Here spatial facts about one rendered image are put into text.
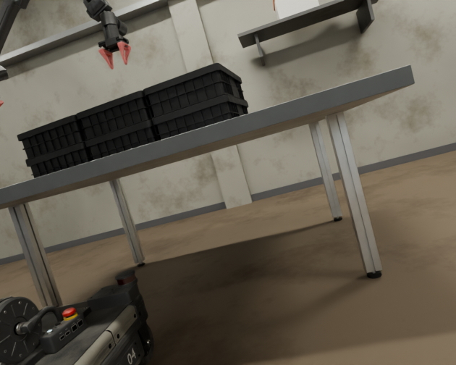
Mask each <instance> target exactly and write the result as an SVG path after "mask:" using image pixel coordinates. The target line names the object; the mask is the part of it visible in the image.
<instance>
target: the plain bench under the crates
mask: <svg viewBox="0 0 456 365"><path fill-rule="evenodd" d="M413 84H415V81H414V77H413V72H412V68H411V65H410V64H409V65H407V66H404V67H400V68H397V69H395V70H390V71H388V72H383V73H381V74H377V75H374V76H371V77H367V78H364V79H361V80H357V81H354V82H351V83H347V84H344V85H341V86H337V87H335V88H330V89H328V90H325V91H321V92H318V93H314V94H311V95H309V96H304V97H302V98H297V99H295V100H291V101H288V102H285V103H282V104H278V105H275V106H271V107H268V108H265V109H262V110H258V111H256V112H251V113H249V114H244V115H242V116H239V117H235V118H232V119H228V120H225V121H223V122H218V123H216V124H212V125H209V126H205V127H202V128H199V129H196V130H192V131H189V132H186V133H182V134H179V135H176V136H172V137H170V138H165V139H163V140H158V141H156V142H153V143H149V144H146V145H144V146H139V147H137V148H132V149H130V150H126V151H123V152H119V153H117V154H113V155H110V156H106V157H103V158H100V159H96V160H93V161H90V162H86V163H84V164H79V165H77V166H74V167H70V168H67V169H63V170H60V171H58V172H53V173H51V174H47V175H44V176H40V177H37V178H33V179H31V180H27V181H24V182H20V183H17V184H14V185H10V186H7V187H5V188H0V209H5V208H8V209H9V213H10V215H11V218H12V221H13V224H14V227H15V229H16V232H17V236H18V238H19V241H20V245H21V246H22V250H23V253H24V255H25V259H26V262H27V264H28V267H29V270H30V273H31V276H32V278H33V282H34V285H35V288H36V290H37V293H38V297H39V299H40V302H41V305H42V308H44V307H46V306H63V304H62V300H61V298H60V295H59V291H58V289H57V286H56V283H55V280H54V276H53V274H52V271H51V268H50V266H49V263H48V259H47V257H46V253H45V251H44V248H43V244H42V242H41V238H40V235H39V233H38V229H37V227H36V225H35V221H34V219H33V215H32V212H31V210H30V206H29V203H28V202H31V201H36V200H39V199H42V198H47V197H50V196H55V195H59V194H61V193H66V192H70V191H73V190H77V189H81V188H86V187H89V186H92V185H97V184H100V183H105V182H108V181H109V183H110V186H111V190H112V193H113V195H114V200H115V202H116V205H117V208H118V211H119V215H120V218H121V220H122V224H123V228H124V231H125V234H126V236H127V241H128V243H129V246H130V250H131V252H132V257H133V259H134V262H135V264H136V263H139V264H138V267H141V266H143V265H144V264H145V262H143V261H144V260H145V257H144V253H143V249H142V247H141V244H140V240H139V237H138V234H137V230H136V228H135V224H134V222H133V218H132V215H131V212H130V208H129V205H128V202H127V199H126V195H125V193H124V189H123V187H122V182H121V180H120V178H121V177H126V176H129V175H133V174H136V173H139V172H144V171H146V170H150V169H153V168H157V167H161V166H164V165H167V164H171V163H174V162H177V161H182V160H184V159H189V158H192V157H194V156H199V155H202V154H207V153H209V152H212V151H217V150H219V149H223V148H227V147H230V146H234V145H237V144H240V143H244V142H248V141H250V140H255V139H257V138H262V137H265V136H267V135H272V134H275V133H280V132H282V131H285V130H290V129H292V128H296V127H300V126H303V125H307V124H308V126H309V129H310V132H311V137H312V140H313V145H314V148H315V152H316V156H317V159H318V165H319V168H320V171H321V176H322V179H323V182H324V187H325V191H326V195H327V198H328V202H329V207H330V210H331V213H332V216H333V218H334V217H336V218H334V221H340V220H342V217H339V216H342V212H341V208H340V205H339V200H338V197H337V192H336V188H335V186H334V181H333V177H332V172H331V169H330V166H329V160H328V158H327V155H326V149H325V146H324V141H323V138H322V134H321V129H320V127H319V123H318V121H321V120H323V119H326V123H327V126H328V129H329V134H330V138H331V141H332V145H333V149H334V154H335V157H336V160H337V166H338V169H339V174H340V177H341V181H342V186H343V188H344V192H345V197H346V200H347V205H348V209H349V212H350V217H351V220H352V225H353V229H354V231H355V236H356V240H357V243H358V248H359V251H360V257H361V260H362V263H363V268H364V269H365V271H366V272H367V277H369V278H371V279H375V278H378V277H380V276H382V273H381V271H379V270H382V266H381V261H380V258H379V252H378V249H377V246H376V241H375V237H374V234H373V229H372V226H371V221H370V217H369V214H368V209H367V206H366V200H365V197H364V194H363V189H362V185H361V182H360V177H359V174H358V168H357V165H356V162H355V157H354V153H353V150H352V145H351V142H350V136H349V133H348V130H347V125H346V122H345V116H344V113H343V112H345V111H347V110H349V109H352V108H355V107H357V106H360V105H362V104H365V103H367V102H369V101H373V100H374V99H377V98H380V97H382V96H385V95H387V94H390V93H393V92H395V91H398V90H400V89H402V88H405V87H408V86H410V85H413Z"/></svg>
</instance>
